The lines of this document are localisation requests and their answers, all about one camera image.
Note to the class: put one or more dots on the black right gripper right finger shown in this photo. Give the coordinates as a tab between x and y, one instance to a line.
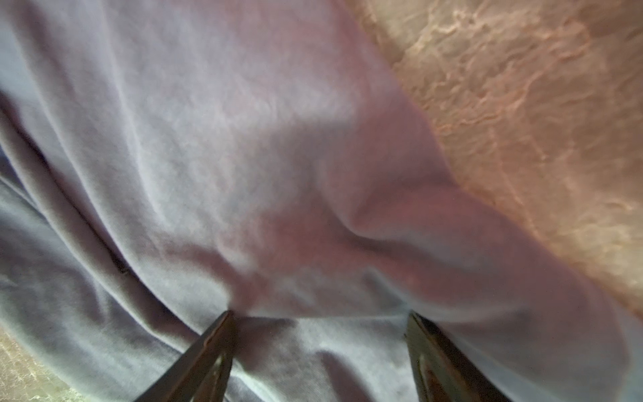
441	371

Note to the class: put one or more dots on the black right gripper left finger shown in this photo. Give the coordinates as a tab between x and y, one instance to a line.
202	372

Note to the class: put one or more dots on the grey-blue tank top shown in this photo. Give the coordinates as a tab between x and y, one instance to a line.
163	162

